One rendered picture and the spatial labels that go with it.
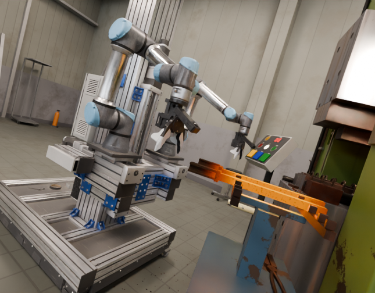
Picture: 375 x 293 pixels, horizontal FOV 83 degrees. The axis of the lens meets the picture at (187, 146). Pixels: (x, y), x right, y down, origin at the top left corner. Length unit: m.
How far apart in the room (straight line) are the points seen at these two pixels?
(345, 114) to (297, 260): 0.69
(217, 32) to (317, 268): 4.99
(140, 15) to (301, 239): 1.55
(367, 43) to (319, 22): 3.74
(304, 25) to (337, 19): 0.49
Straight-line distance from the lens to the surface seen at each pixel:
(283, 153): 1.66
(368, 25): 1.32
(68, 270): 1.37
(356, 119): 1.25
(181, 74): 0.80
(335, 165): 1.50
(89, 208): 1.69
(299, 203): 0.70
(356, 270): 0.97
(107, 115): 1.15
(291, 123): 4.37
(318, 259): 1.14
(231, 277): 0.74
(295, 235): 1.09
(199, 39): 5.64
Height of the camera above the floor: 1.04
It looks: 4 degrees down
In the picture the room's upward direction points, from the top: 16 degrees clockwise
